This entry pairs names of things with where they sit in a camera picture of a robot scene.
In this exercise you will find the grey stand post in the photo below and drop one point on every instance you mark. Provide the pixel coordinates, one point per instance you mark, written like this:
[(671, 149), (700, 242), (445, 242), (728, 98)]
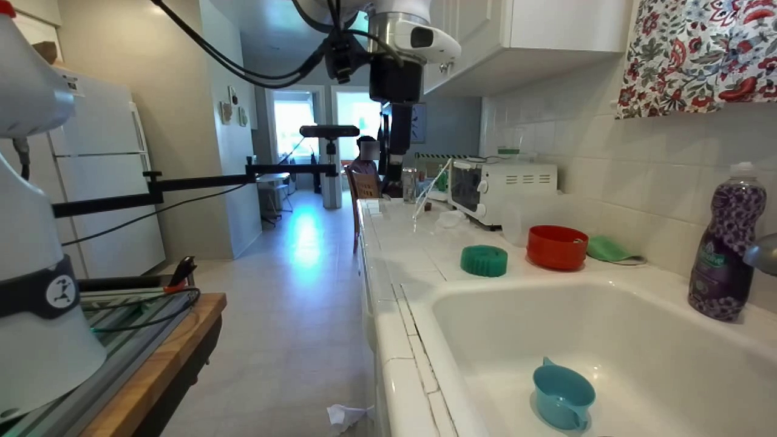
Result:
[(330, 184)]

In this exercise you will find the teal measuring cup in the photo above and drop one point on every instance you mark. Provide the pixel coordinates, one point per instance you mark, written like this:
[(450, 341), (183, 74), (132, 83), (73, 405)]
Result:
[(558, 397)]

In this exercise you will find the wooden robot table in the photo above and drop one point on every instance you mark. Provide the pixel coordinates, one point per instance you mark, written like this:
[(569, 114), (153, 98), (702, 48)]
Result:
[(161, 364)]

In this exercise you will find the framed wall picture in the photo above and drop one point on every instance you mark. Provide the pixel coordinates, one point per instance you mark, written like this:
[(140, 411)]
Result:
[(419, 122)]

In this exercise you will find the white refrigerator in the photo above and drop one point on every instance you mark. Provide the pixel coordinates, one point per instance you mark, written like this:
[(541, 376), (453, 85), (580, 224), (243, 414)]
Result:
[(113, 184)]

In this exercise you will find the metal base frame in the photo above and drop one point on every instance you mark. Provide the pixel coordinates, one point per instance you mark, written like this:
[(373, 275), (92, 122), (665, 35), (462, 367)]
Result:
[(123, 341)]

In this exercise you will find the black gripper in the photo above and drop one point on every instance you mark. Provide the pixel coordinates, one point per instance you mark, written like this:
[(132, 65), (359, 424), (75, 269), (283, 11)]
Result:
[(397, 80)]

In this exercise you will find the wooden chair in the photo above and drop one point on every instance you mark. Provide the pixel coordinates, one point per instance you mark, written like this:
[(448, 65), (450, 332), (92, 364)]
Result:
[(359, 194)]

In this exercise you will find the crumpled white paper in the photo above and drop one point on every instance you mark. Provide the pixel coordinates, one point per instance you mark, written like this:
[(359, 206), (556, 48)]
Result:
[(346, 416)]

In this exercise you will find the green cloth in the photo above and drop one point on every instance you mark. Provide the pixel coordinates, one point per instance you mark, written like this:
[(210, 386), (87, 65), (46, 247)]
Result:
[(609, 247)]

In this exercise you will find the floral print curtain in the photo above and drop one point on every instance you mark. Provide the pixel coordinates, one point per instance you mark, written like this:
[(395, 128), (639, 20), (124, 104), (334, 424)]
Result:
[(694, 57)]

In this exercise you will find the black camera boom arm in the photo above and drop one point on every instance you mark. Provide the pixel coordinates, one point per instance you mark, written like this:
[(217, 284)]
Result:
[(201, 180)]

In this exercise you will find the seated person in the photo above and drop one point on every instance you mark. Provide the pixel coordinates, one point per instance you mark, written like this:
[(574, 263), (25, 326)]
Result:
[(365, 157)]

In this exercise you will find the glass jar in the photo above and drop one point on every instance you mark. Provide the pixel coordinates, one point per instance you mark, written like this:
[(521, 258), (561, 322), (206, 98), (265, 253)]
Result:
[(414, 188)]

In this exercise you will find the wall plate decoration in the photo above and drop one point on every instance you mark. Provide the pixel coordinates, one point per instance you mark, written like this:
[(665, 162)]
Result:
[(226, 111), (242, 114)]

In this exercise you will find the white kitchen sink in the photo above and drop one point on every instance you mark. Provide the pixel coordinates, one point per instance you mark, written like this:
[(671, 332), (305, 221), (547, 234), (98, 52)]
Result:
[(646, 341)]

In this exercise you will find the white wall cabinet beside curtain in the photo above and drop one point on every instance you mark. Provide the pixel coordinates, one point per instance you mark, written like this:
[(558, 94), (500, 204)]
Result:
[(535, 31)]

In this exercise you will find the bright glass door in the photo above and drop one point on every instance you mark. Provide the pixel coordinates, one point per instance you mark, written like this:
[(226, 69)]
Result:
[(291, 123), (356, 111)]

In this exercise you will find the purple dish soap bottle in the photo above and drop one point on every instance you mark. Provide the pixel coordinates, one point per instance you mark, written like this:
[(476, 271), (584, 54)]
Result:
[(725, 258)]

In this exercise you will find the green round ribbed lid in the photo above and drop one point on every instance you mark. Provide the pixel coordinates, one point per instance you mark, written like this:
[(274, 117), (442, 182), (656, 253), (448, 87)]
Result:
[(484, 259)]

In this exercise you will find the black stereo camera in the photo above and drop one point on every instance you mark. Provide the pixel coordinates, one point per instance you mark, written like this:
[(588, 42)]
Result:
[(329, 128)]

